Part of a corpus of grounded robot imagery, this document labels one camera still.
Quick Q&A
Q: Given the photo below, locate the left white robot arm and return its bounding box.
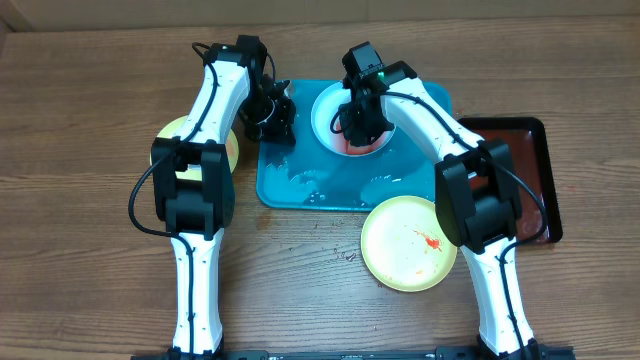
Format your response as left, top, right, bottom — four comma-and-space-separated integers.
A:
128, 35, 296, 359

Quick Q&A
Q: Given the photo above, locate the teal plastic tray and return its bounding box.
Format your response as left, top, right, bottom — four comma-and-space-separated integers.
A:
256, 79, 435, 212

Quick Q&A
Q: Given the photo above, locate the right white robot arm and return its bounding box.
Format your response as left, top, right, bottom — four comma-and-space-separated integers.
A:
330, 61, 543, 359

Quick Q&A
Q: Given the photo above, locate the dark red black-rimmed tray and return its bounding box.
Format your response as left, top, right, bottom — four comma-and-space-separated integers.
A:
459, 117, 563, 244

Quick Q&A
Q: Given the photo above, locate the light blue plate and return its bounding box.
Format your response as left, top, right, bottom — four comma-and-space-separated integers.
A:
311, 82, 394, 157

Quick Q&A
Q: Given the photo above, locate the red sponge with dark scourer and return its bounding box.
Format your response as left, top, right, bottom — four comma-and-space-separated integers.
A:
345, 139, 384, 156

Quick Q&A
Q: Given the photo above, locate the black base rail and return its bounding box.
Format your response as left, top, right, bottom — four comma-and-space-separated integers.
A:
130, 345, 576, 360

